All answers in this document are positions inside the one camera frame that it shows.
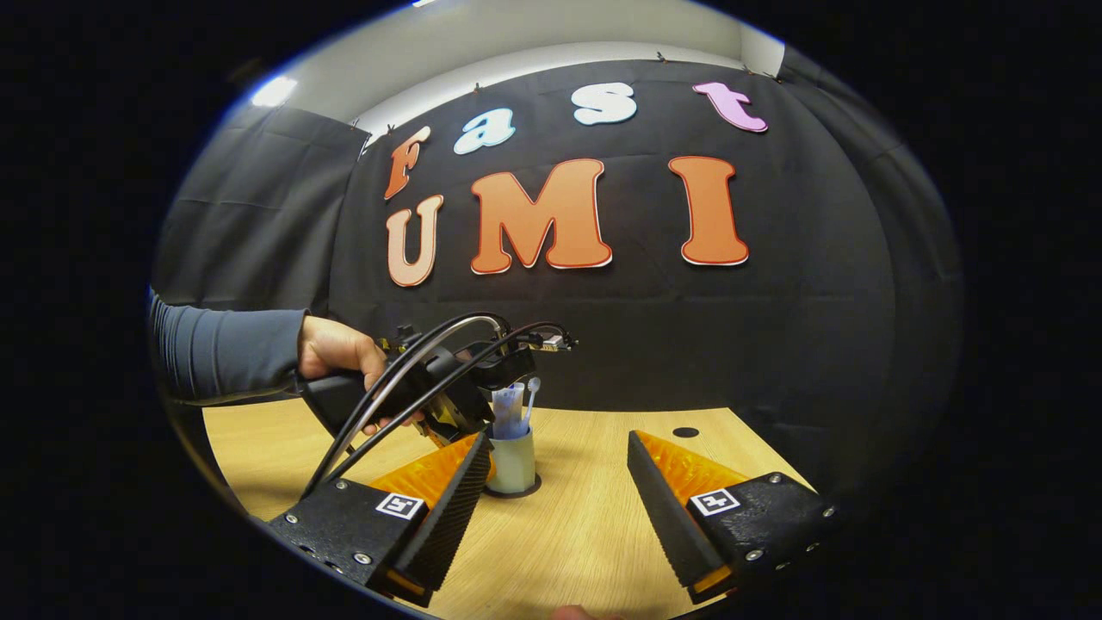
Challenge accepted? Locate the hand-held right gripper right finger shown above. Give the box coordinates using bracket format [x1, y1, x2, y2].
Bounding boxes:
[626, 431, 841, 605]

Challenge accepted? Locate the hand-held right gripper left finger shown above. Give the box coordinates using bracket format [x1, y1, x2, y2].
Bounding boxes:
[267, 431, 494, 609]

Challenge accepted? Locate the small toothpaste tube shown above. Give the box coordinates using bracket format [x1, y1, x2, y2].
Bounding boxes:
[492, 383, 527, 441]

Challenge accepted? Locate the white cup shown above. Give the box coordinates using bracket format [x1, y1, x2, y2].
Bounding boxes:
[485, 425, 537, 496]

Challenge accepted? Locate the dark brown round coaster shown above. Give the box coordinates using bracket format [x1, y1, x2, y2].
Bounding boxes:
[481, 473, 543, 500]

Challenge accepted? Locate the wooden desktop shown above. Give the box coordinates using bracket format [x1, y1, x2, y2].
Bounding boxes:
[202, 398, 814, 620]

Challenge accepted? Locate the black backdrop cloth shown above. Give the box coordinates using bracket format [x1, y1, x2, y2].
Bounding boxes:
[151, 43, 965, 518]

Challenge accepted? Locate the ceiling light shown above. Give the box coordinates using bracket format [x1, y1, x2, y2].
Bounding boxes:
[251, 76, 300, 109]

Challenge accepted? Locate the black cable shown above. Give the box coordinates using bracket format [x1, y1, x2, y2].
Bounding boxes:
[325, 321, 574, 486]
[300, 312, 514, 499]

